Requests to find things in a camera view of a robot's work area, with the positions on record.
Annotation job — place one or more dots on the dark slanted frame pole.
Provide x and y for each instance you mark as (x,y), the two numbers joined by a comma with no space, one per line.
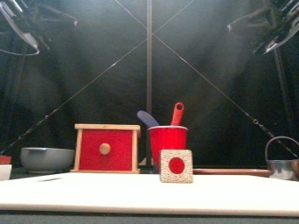
(283,93)

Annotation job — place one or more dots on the brown rectangular tray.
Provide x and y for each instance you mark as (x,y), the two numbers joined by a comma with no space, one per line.
(230,172)

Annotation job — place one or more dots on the vertical metal frame pole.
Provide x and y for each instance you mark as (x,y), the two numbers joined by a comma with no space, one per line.
(148,73)

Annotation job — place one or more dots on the small red and white container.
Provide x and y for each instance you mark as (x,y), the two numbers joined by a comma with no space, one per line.
(4,169)

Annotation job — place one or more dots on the red plastic cup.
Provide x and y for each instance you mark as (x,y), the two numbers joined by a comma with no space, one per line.
(167,143)

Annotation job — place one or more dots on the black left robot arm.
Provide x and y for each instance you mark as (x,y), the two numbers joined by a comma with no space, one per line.
(23,5)

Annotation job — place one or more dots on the white plastic cutting board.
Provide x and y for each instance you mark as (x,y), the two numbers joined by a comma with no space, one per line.
(116,192)

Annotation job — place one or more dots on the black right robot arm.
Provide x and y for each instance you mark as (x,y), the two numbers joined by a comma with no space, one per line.
(286,5)

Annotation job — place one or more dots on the speckled toy sushi roll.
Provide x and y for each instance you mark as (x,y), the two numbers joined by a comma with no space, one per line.
(175,166)

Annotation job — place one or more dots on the grey bowl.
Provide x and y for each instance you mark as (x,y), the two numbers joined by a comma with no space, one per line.
(44,160)

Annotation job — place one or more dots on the red wooden box with knob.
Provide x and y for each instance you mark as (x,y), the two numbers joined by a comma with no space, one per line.
(104,137)

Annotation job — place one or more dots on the blue plastic utensil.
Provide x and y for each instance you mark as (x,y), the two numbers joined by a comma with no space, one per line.
(147,119)

